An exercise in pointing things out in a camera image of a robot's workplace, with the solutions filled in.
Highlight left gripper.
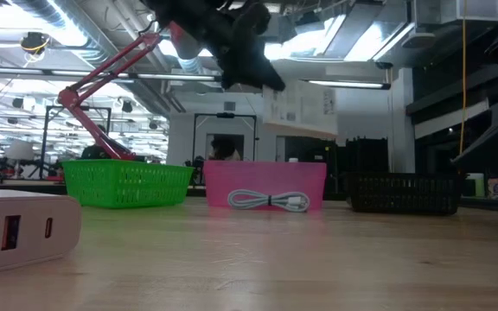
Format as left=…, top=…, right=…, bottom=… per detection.
left=143, top=0, right=287, bottom=92

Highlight white printed box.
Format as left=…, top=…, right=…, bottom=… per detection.
left=261, top=79, right=340, bottom=140

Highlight white cable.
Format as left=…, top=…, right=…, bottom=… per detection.
left=227, top=188, right=310, bottom=213

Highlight pink plastic bin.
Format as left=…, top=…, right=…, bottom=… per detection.
left=203, top=160, right=328, bottom=212

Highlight long ceiling light bar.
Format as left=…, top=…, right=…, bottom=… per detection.
left=0, top=64, right=392, bottom=91

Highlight black storage shelves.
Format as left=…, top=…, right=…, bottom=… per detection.
left=283, top=136, right=389, bottom=174

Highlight green plastic basket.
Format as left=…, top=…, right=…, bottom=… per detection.
left=61, top=159, right=195, bottom=209

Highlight red desk lamp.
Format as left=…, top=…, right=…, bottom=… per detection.
left=57, top=21, right=189, bottom=162

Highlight black plastic basket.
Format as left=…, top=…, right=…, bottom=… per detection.
left=342, top=172, right=464, bottom=216

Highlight white lamp shade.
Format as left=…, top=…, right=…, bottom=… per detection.
left=4, top=140, right=37, bottom=162

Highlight green and white cup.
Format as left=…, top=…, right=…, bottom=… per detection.
left=464, top=172, right=486, bottom=199

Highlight large white USB charger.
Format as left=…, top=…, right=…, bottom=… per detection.
left=0, top=189, right=84, bottom=277

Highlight black ceiling camera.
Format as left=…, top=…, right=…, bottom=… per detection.
left=19, top=30, right=52, bottom=56

